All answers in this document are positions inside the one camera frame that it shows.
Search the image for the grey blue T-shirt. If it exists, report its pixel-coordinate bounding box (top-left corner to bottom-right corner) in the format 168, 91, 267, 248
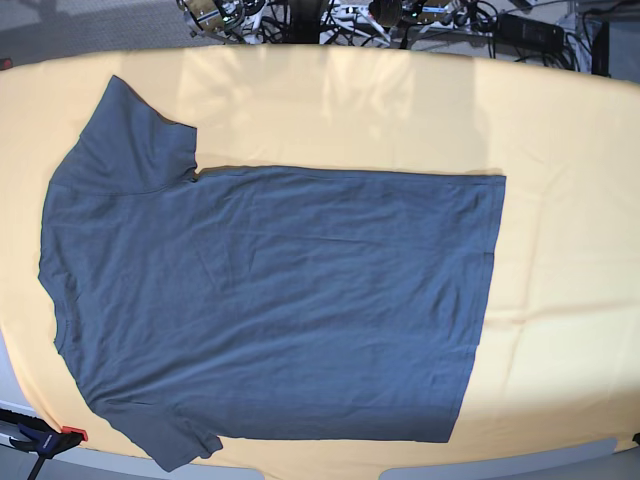
39, 77, 506, 471

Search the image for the black centre stand post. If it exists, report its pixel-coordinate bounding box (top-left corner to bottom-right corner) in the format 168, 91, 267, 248
286, 0, 324, 45

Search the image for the yellow table cloth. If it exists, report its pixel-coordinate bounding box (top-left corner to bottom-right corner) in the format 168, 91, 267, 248
1, 46, 639, 479

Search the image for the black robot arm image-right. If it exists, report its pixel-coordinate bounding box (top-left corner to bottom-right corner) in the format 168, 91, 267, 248
368, 0, 465, 27

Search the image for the white power strip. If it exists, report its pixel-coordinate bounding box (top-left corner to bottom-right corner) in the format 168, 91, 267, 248
320, 1, 391, 44

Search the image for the black robot arm image-left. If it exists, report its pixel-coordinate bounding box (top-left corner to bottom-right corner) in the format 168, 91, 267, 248
175, 0, 265, 36

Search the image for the tangle of black cables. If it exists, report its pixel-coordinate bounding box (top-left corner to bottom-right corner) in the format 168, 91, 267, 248
219, 0, 591, 66

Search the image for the black power adapter brick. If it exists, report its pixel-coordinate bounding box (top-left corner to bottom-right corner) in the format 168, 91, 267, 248
496, 14, 565, 52

